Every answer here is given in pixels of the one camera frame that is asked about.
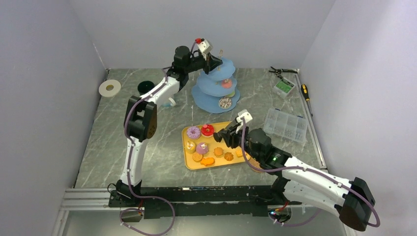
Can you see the yellow cupcake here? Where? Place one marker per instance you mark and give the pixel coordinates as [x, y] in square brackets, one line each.
[190, 147]

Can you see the orange fish cookie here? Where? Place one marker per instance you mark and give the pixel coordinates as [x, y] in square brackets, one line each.
[207, 161]

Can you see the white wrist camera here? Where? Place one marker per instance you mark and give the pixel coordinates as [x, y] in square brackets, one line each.
[243, 118]
[204, 47]

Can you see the square cracker biscuit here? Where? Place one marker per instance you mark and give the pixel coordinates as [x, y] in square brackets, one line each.
[239, 153]

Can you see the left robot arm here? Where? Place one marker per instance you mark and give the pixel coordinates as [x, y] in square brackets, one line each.
[141, 113]

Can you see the left woven rattan coaster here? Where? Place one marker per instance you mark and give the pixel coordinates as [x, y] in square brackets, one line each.
[255, 165]

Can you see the orange striped round cookie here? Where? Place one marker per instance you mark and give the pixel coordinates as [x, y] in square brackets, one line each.
[228, 156]

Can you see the yellow serving tray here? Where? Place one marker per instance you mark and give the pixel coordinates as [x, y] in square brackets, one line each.
[212, 144]

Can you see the yellow black screwdriver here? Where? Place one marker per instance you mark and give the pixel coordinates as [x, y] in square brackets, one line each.
[305, 94]

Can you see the red frosted donut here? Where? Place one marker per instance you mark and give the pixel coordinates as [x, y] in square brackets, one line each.
[207, 130]

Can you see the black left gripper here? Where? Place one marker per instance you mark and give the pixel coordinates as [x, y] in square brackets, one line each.
[211, 63]

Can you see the white tape roll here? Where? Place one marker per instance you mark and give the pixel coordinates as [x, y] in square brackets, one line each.
[109, 88]

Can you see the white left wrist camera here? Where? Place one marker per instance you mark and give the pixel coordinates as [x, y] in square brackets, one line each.
[204, 47]

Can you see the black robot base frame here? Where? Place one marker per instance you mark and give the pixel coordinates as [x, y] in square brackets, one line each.
[157, 202]

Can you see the clear plastic compartment box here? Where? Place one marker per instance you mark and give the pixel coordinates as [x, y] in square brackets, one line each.
[286, 125]

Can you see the purple sprinkled donut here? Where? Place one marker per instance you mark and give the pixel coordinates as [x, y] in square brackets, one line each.
[193, 132]

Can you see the green frosted donut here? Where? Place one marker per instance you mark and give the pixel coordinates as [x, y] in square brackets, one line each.
[231, 94]

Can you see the blue three-tier cake stand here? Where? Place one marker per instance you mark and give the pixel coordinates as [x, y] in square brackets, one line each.
[208, 89]

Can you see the black pliers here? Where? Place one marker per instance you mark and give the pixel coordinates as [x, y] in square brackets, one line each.
[279, 72]

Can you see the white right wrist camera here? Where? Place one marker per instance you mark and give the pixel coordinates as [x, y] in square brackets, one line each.
[243, 118]

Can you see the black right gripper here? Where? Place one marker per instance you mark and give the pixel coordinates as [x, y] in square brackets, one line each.
[230, 136]

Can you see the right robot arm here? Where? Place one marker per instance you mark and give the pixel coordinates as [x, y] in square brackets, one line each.
[350, 200]

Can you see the green and white box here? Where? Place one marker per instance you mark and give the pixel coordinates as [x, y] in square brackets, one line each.
[283, 87]

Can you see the white and blue mug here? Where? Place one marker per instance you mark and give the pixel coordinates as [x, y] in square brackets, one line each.
[170, 102]

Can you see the dark green mug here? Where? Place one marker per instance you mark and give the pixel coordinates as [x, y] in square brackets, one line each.
[144, 87]

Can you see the round brown cookie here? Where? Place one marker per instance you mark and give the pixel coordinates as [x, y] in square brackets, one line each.
[197, 157]

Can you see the orange flower cookie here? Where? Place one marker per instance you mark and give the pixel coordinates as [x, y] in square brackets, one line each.
[218, 152]

